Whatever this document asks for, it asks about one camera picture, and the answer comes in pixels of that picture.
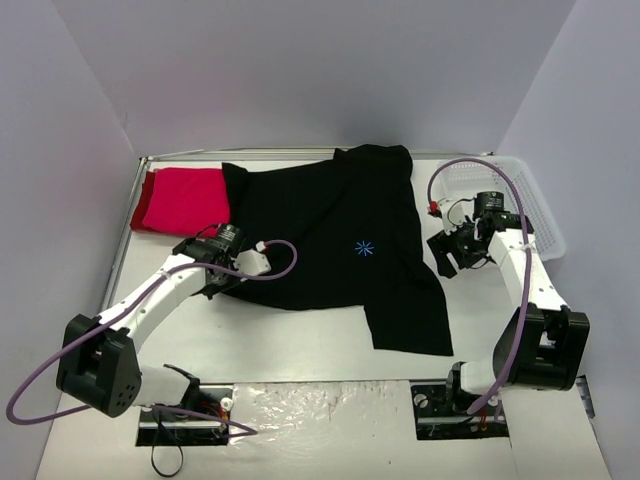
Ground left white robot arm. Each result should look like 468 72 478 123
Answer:
56 224 245 418

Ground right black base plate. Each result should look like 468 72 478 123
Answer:
410 380 509 441

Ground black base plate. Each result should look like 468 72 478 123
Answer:
135 384 234 448
410 380 509 441

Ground folded red t shirt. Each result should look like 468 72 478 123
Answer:
129 167 231 237

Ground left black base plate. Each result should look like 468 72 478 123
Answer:
135 384 234 448

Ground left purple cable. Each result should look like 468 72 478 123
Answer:
5 238 299 439

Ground black t shirt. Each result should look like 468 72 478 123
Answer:
222 145 453 356

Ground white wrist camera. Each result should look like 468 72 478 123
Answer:
234 241 271 276
429 198 472 234

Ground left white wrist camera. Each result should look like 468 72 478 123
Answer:
234 241 271 276

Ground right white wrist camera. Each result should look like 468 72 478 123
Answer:
429 198 472 234

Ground white plastic basket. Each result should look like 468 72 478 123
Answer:
430 156 566 261

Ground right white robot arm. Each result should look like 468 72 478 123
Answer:
427 191 590 413

